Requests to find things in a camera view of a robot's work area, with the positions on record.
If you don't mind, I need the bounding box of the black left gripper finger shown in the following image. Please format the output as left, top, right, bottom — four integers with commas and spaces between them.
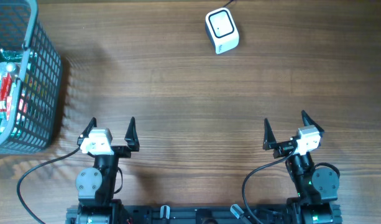
79, 117, 97, 138
124, 117, 140, 152

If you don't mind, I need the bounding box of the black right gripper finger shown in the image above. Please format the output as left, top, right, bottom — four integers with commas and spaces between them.
301, 110, 324, 134
263, 118, 277, 151

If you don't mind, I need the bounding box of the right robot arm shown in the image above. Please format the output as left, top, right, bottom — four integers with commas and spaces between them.
263, 111, 342, 224

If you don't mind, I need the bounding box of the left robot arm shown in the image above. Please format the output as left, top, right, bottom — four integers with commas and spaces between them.
65, 117, 140, 224

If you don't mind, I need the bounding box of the white barcode scanner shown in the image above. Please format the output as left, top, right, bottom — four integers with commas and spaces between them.
205, 7, 239, 55

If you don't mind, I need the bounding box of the red white snack packet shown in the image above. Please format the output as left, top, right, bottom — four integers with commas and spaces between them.
0, 73, 13, 113

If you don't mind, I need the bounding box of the green foil packet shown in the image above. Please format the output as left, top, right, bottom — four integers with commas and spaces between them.
0, 49, 24, 63

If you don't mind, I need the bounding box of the grey plastic mesh basket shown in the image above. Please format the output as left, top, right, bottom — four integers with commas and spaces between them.
0, 0, 63, 154

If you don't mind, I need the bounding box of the black right camera cable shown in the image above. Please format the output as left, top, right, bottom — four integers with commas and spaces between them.
241, 147, 298, 224

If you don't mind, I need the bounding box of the black camera cable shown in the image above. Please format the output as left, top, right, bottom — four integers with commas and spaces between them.
241, 147, 298, 224
16, 147, 82, 224

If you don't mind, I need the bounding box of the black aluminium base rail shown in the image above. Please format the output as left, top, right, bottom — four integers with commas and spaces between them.
65, 203, 343, 224

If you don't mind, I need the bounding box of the black left camera cable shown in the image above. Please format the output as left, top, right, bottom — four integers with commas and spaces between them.
16, 147, 82, 224

